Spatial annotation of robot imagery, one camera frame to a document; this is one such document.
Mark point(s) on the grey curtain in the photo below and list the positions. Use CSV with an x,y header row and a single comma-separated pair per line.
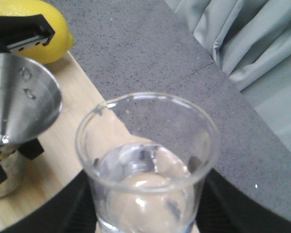
x,y
250,40

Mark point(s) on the wooden cutting board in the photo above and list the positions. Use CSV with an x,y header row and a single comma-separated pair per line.
x,y
48,174

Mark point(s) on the yellow lemon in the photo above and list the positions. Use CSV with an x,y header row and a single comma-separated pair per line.
x,y
61,42

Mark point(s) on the clear glass beaker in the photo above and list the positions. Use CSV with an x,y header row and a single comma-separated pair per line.
x,y
146,156

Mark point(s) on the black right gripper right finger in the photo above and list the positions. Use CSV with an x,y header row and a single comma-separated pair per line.
x,y
225,209

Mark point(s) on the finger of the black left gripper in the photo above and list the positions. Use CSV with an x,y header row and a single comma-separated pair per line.
x,y
21,32
30,150

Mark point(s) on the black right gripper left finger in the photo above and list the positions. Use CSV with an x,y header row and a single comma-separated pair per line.
x,y
69,211

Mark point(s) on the silver double jigger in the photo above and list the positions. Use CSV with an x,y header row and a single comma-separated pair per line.
x,y
30,102

